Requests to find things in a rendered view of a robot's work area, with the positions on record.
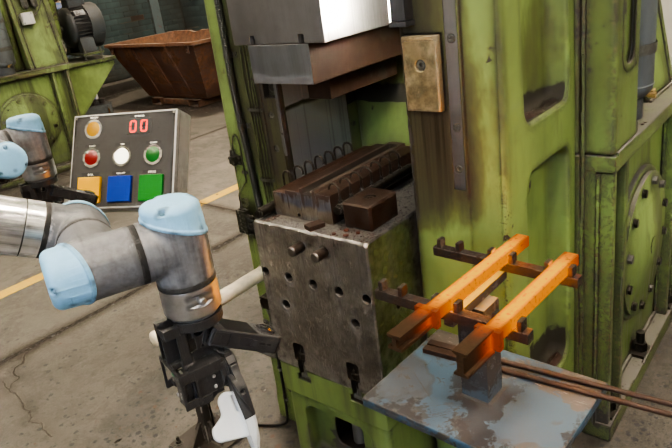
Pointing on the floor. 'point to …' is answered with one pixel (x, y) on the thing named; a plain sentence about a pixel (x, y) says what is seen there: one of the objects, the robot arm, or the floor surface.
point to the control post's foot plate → (195, 436)
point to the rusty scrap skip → (172, 66)
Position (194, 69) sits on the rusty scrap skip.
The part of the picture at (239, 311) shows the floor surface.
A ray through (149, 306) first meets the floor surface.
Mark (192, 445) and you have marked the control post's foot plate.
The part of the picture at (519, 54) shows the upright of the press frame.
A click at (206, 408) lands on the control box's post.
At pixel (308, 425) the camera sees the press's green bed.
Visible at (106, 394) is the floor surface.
